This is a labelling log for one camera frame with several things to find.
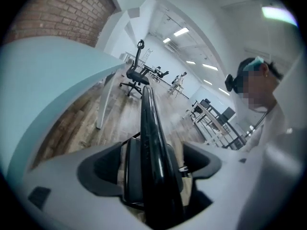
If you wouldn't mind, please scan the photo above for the light blue table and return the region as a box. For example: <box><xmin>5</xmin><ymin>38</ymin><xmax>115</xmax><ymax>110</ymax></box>
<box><xmin>0</xmin><ymin>35</ymin><xmax>128</xmax><ymax>184</ymax></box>

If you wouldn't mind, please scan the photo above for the person's head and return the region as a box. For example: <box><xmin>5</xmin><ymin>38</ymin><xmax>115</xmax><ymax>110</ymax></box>
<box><xmin>236</xmin><ymin>56</ymin><xmax>285</xmax><ymax>114</ymax></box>

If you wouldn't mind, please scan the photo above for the black monitor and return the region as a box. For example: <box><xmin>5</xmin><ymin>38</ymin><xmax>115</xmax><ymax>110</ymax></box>
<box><xmin>221</xmin><ymin>106</ymin><xmax>236</xmax><ymax>122</ymax></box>

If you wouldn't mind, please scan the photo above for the black office chair with headrest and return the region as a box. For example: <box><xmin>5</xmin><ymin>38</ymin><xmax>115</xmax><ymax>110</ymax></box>
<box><xmin>191</xmin><ymin>99</ymin><xmax>212</xmax><ymax>117</ymax></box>

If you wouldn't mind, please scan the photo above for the black head-worn camera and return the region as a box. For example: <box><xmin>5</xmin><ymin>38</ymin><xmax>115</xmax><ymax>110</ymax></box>
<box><xmin>224</xmin><ymin>73</ymin><xmax>241</xmax><ymax>93</ymax></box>

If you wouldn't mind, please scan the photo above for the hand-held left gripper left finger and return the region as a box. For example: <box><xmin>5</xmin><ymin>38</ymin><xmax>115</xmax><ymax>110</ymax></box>
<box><xmin>6</xmin><ymin>141</ymin><xmax>147</xmax><ymax>230</ymax></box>

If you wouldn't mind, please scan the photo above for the row of ceiling light panels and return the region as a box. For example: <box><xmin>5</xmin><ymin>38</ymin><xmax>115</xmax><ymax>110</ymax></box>
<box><xmin>162</xmin><ymin>5</ymin><xmax>298</xmax><ymax>96</ymax></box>

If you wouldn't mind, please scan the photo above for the black headset cable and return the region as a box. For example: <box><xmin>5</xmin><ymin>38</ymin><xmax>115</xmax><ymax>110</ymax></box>
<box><xmin>253</xmin><ymin>108</ymin><xmax>271</xmax><ymax>130</ymax></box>

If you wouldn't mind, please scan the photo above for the low white desk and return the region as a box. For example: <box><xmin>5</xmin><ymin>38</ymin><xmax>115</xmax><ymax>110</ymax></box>
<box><xmin>119</xmin><ymin>51</ymin><xmax>147</xmax><ymax>66</ymax></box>

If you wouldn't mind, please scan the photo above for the wooden desk with white legs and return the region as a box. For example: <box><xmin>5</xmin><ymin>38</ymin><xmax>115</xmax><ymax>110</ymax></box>
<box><xmin>182</xmin><ymin>103</ymin><xmax>231</xmax><ymax>146</ymax></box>

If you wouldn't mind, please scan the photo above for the black swivel office chair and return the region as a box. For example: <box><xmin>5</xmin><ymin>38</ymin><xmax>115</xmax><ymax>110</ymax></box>
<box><xmin>155</xmin><ymin>66</ymin><xmax>170</xmax><ymax>82</ymax></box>

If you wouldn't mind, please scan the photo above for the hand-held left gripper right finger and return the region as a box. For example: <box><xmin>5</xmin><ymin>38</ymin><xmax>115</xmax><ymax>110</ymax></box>
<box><xmin>181</xmin><ymin>128</ymin><xmax>306</xmax><ymax>230</ymax></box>

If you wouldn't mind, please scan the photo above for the white ladder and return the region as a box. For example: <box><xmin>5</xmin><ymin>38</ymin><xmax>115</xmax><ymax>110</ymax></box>
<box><xmin>143</xmin><ymin>47</ymin><xmax>154</xmax><ymax>62</ymax></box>

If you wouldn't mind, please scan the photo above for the person's torso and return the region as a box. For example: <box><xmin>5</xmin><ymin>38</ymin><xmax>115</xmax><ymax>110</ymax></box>
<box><xmin>239</xmin><ymin>101</ymin><xmax>292</xmax><ymax>153</ymax></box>

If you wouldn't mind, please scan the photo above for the high-back black mesh office chair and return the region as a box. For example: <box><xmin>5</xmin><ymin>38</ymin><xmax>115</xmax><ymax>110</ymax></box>
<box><xmin>119</xmin><ymin>39</ymin><xmax>151</xmax><ymax>98</ymax></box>

